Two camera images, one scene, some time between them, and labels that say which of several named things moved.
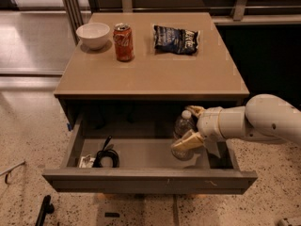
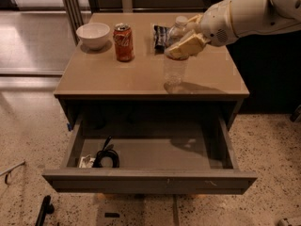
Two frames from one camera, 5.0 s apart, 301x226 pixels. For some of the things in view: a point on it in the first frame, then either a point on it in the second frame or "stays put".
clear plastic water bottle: [185, 124] -> [176, 70]
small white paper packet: [87, 162] stays put
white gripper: [208, 123] -> [215, 24]
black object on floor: [47, 208] stays put
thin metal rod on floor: [8, 171] stays put
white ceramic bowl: [94, 35] stays put
